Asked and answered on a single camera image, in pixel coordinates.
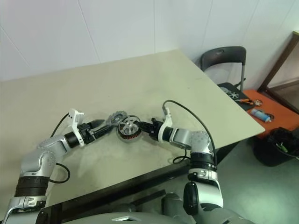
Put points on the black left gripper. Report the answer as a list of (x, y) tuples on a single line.
[(86, 134)]

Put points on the dark framed side table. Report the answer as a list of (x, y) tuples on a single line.
[(278, 70)]

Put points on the orange stool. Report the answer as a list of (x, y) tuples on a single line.
[(280, 109)]

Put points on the dark rounded shape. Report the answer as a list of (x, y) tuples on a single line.
[(174, 206)]

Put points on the black waste bin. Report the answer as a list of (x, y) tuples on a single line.
[(275, 149)]

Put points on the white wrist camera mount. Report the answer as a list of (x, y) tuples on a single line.
[(74, 119), (167, 116)]

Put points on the blue spray can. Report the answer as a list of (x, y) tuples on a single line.
[(260, 114)]

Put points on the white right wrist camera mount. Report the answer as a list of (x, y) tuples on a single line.
[(167, 116)]

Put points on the black folding chair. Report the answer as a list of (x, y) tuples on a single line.
[(222, 54)]

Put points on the grey gear plate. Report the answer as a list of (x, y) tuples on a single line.
[(114, 119)]

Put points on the silver spoked wheel part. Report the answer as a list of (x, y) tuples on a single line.
[(230, 93)]

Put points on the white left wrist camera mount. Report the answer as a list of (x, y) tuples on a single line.
[(74, 119)]

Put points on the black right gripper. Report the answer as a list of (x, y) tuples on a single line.
[(155, 130)]

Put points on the small round metal part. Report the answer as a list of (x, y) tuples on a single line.
[(258, 102)]

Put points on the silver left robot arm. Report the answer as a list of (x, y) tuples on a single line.
[(35, 161)]

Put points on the grey robot torso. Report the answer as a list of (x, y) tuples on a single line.
[(130, 218)]

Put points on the motor base with copper coils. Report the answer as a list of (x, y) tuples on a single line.
[(128, 130)]

